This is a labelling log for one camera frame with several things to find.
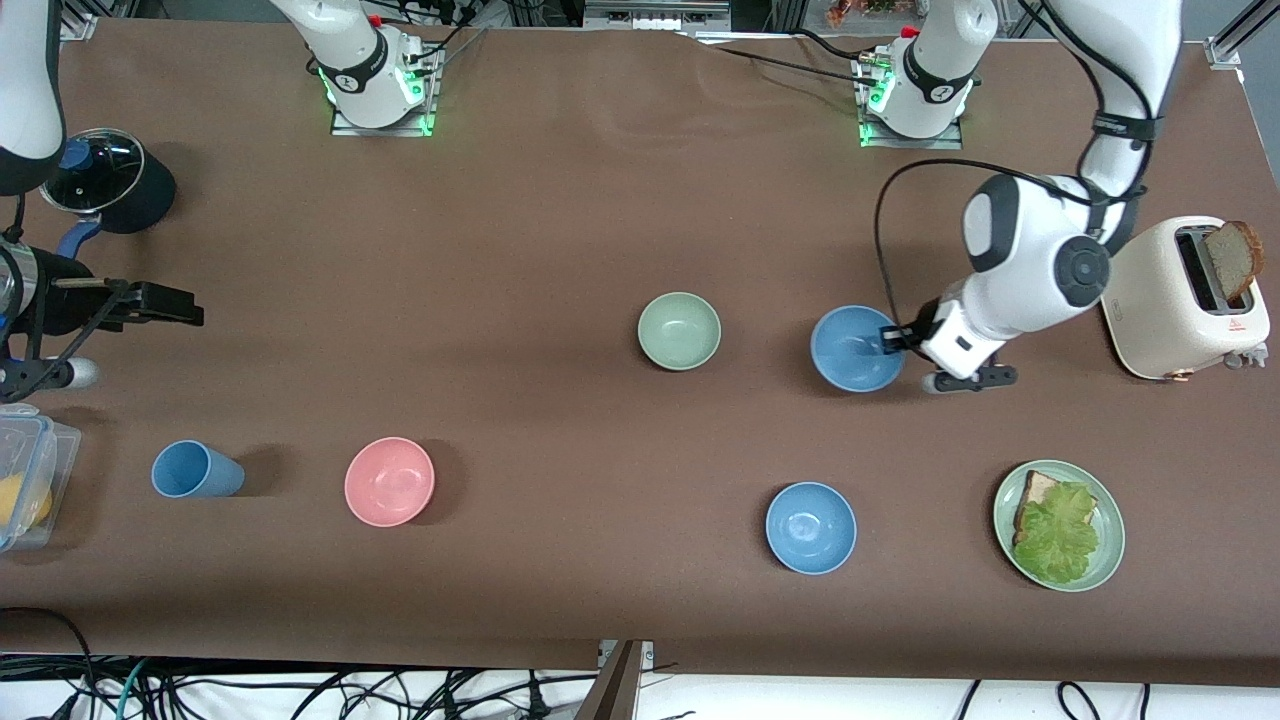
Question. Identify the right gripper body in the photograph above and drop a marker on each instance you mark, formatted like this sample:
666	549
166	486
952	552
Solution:
62	305

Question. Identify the blue bowl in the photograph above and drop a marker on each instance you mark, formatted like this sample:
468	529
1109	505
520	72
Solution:
845	350
810	528

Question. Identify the green bowl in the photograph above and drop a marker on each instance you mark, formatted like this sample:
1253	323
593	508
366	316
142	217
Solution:
678	330

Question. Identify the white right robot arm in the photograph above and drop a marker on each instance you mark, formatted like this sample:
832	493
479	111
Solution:
370	70

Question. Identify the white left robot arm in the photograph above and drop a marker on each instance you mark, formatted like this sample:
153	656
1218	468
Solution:
1030	250

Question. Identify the pink bowl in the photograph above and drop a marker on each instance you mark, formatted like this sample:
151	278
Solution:
388	482

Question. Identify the clear plastic container blue clips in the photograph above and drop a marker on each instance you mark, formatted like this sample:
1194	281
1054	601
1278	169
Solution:
55	450

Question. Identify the blue cup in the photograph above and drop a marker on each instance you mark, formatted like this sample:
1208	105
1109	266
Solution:
195	470

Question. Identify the bread slice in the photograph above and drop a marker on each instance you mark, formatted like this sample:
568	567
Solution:
1037	490

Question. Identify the cream toaster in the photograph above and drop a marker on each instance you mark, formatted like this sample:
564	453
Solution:
1160	310

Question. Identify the yellow fruit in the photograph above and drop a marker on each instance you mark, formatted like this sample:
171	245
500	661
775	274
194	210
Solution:
20	500

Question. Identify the green lettuce leaf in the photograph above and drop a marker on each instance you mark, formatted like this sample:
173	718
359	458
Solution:
1060	535

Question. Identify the green plate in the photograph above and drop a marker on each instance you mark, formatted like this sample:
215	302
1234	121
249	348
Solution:
1110	540

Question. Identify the brown toast slice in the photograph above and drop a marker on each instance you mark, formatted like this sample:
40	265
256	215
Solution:
1232	258

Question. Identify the brown table mat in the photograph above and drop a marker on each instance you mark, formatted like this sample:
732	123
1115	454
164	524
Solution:
600	200

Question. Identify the colourful toy food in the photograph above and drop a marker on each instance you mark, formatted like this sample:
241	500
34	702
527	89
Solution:
860	10

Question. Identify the grey equipment box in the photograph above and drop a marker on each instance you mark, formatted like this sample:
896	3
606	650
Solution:
650	10

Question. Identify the dark metal pole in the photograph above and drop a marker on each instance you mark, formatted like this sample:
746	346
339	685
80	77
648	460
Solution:
615	690

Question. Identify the silver metal bracket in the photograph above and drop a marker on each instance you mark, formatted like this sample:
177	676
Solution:
647	652

